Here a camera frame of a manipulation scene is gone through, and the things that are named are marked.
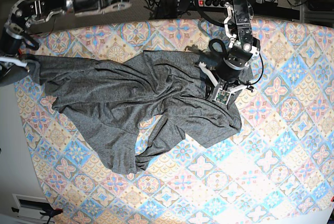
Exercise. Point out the grey t-shirt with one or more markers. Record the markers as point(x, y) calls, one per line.
point(134, 111)

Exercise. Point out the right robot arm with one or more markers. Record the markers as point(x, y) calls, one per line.
point(25, 13)

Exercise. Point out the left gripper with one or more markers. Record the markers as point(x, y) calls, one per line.
point(224, 80)

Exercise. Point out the patterned tablecloth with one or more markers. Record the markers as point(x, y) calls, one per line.
point(280, 165)

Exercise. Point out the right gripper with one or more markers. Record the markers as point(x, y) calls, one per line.
point(14, 69)

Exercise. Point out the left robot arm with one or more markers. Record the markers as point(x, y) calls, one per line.
point(234, 57)

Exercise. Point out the white vent panel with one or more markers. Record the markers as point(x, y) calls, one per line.
point(29, 207)

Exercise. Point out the white power strip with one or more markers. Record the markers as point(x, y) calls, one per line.
point(212, 3)

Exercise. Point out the black orange clamp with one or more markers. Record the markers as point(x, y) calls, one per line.
point(48, 212)

